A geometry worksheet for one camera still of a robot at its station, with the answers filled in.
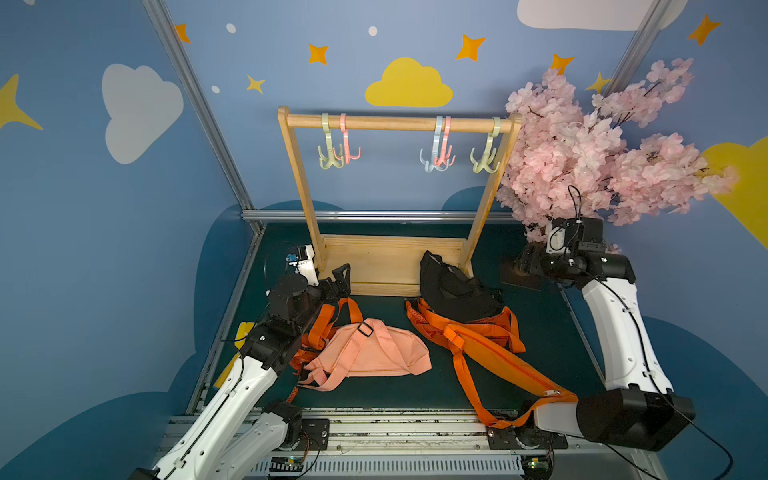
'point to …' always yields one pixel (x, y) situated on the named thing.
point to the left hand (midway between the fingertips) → (335, 265)
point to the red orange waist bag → (432, 327)
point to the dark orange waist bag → (321, 329)
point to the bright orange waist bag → (459, 335)
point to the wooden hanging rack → (391, 265)
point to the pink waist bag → (367, 349)
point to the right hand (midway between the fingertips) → (536, 259)
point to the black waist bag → (447, 291)
